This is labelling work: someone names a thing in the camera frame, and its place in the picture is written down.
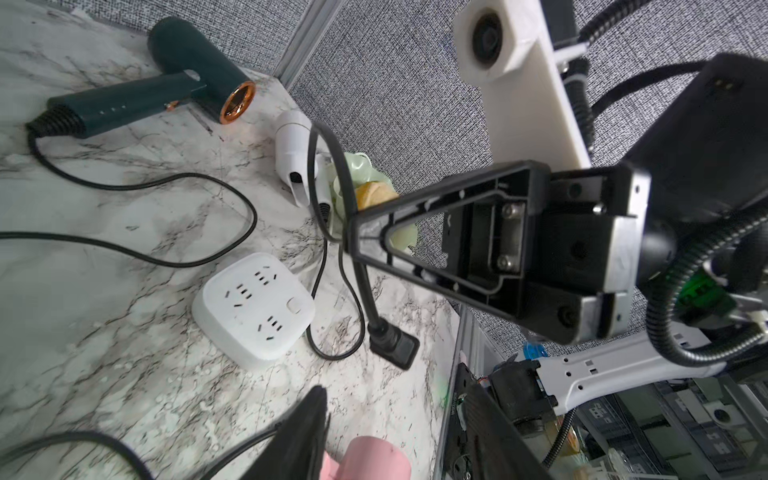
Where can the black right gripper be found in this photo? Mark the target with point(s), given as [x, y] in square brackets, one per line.
[557, 254]

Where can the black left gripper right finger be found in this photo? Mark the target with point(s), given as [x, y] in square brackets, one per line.
[493, 445]

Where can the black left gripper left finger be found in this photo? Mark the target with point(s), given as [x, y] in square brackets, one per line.
[298, 448]

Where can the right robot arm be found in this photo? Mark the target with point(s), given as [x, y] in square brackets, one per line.
[700, 130]

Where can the bread roll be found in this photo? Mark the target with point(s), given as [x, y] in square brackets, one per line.
[374, 193]

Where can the pink folded hair dryer front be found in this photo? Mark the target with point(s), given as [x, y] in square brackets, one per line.
[368, 458]

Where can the light green scalloped plate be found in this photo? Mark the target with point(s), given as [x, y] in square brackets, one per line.
[363, 171]

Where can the white hair dryer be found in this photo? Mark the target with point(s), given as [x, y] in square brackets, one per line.
[291, 153]

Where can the right white power strip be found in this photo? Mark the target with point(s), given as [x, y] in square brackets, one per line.
[254, 310]

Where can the green hair dryer orange nozzle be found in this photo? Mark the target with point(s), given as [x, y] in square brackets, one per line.
[192, 70]

